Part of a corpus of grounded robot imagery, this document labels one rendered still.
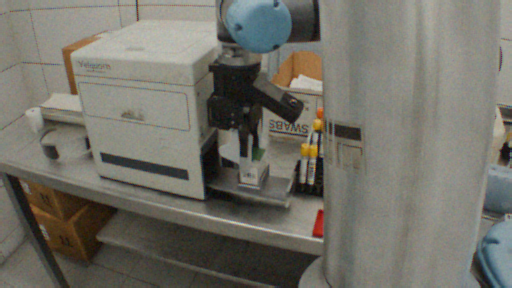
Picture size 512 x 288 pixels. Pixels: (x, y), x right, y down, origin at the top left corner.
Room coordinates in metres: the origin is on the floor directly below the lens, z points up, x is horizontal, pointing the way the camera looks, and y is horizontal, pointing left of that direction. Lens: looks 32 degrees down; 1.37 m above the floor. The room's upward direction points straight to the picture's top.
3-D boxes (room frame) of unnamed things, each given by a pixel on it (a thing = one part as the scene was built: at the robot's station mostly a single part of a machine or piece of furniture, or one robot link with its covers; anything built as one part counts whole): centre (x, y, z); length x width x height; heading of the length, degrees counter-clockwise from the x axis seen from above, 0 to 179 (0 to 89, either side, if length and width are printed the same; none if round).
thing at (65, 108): (0.97, 0.59, 0.90); 0.25 x 0.11 x 0.05; 73
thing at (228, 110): (0.60, 0.04, 1.10); 0.09 x 0.08 x 0.12; 73
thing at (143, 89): (0.74, 0.19, 1.03); 0.31 x 0.27 x 0.30; 73
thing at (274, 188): (0.60, 0.03, 0.92); 0.21 x 0.07 x 0.05; 73
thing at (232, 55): (0.59, 0.03, 1.18); 0.08 x 0.08 x 0.05
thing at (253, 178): (0.59, 0.01, 0.95); 0.05 x 0.04 x 0.06; 163
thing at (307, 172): (0.63, -0.16, 0.93); 0.17 x 0.09 x 0.11; 73
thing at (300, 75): (0.94, -0.18, 0.95); 0.29 x 0.25 x 0.15; 163
